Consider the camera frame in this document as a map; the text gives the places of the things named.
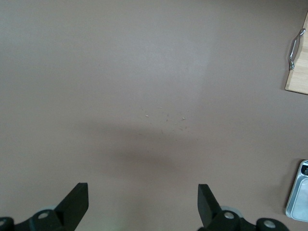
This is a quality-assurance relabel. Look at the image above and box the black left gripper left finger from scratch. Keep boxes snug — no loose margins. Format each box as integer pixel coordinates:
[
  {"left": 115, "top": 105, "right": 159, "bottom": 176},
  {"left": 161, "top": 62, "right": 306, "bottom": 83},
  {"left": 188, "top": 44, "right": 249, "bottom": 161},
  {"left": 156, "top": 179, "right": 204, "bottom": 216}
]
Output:
[{"left": 0, "top": 182, "right": 89, "bottom": 231}]

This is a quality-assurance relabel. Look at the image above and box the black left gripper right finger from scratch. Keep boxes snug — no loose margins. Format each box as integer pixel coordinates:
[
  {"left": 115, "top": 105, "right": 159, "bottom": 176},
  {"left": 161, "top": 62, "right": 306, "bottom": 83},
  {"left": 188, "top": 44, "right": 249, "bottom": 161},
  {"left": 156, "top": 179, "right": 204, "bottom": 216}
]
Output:
[{"left": 197, "top": 184, "right": 288, "bottom": 231}]

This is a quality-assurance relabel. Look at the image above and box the silver digital kitchen scale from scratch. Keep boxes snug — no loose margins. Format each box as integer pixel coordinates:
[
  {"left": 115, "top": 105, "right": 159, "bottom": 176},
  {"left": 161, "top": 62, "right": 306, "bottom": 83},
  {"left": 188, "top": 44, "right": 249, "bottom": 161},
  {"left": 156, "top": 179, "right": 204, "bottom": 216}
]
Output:
[{"left": 285, "top": 159, "right": 308, "bottom": 220}]

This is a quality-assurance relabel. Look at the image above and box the wooden cutting board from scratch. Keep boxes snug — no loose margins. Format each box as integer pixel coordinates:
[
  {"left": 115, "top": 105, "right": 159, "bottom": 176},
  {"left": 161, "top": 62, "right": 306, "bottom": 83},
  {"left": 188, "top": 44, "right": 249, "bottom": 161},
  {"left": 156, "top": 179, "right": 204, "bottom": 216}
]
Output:
[{"left": 284, "top": 14, "right": 308, "bottom": 96}]

